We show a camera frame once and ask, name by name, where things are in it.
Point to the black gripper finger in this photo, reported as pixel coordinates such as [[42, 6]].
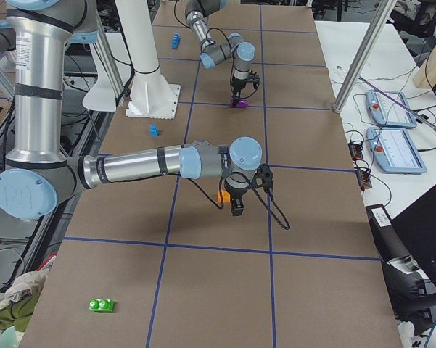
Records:
[[237, 210], [236, 96]]

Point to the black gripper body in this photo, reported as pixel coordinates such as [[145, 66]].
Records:
[[237, 87], [236, 196]]

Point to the orange trapezoid block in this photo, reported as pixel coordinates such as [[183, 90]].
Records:
[[223, 196]]

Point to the purple trapezoid block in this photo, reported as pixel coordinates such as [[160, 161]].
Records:
[[243, 103]]

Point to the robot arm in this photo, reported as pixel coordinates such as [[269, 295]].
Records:
[[38, 174], [235, 48]]

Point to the long blue four-stud block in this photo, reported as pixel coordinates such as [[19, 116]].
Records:
[[175, 41]]

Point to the small blue block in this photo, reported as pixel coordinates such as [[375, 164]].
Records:
[[154, 131]]

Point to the far blue teach pendant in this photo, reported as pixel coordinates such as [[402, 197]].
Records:
[[387, 111]]

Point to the blue teach pendant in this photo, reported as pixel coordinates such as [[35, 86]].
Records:
[[394, 151], [387, 111]]

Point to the near blue teach pendant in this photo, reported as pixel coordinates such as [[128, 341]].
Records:
[[394, 151]]

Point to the green two-stud block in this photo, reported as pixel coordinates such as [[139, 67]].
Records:
[[101, 305]]

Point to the black laptop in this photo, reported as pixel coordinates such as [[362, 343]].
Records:
[[416, 228]]

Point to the metal grabber reach tool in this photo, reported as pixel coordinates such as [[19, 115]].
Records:
[[415, 115]]

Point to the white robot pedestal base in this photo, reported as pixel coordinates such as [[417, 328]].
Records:
[[151, 95]]

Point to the aluminium frame post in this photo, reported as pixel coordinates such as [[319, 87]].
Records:
[[370, 38]]

